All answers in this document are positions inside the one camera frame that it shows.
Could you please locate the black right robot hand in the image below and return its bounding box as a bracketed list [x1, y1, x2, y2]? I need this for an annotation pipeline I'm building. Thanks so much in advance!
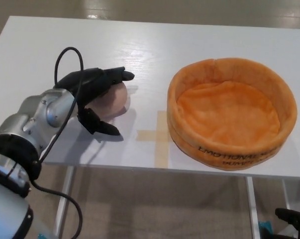
[275, 207, 300, 239]

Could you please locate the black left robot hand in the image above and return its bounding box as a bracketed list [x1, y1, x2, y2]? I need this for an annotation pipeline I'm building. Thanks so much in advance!
[54, 66, 135, 136]

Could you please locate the pink round plush toy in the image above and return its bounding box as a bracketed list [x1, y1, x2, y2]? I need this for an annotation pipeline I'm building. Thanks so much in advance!
[89, 83, 129, 119]

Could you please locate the orange plush round basket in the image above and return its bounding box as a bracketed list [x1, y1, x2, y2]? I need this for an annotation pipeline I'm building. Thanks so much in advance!
[167, 57, 299, 172]

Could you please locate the white table leg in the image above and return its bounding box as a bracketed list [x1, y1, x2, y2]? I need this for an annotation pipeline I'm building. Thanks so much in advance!
[246, 176, 260, 226]
[281, 178, 293, 210]
[55, 166, 75, 239]

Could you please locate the teal robot body part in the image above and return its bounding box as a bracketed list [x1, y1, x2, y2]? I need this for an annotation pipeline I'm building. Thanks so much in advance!
[258, 220, 274, 239]

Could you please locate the short beige masking tape strip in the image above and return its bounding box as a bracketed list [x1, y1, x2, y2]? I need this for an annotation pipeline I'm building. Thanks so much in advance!
[136, 129, 170, 141]

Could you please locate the long beige masking tape strip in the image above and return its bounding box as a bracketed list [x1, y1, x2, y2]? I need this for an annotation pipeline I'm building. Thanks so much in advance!
[154, 111, 171, 168]

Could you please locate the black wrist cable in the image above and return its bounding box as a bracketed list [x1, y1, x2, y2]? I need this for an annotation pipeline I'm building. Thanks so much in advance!
[27, 48, 85, 239]

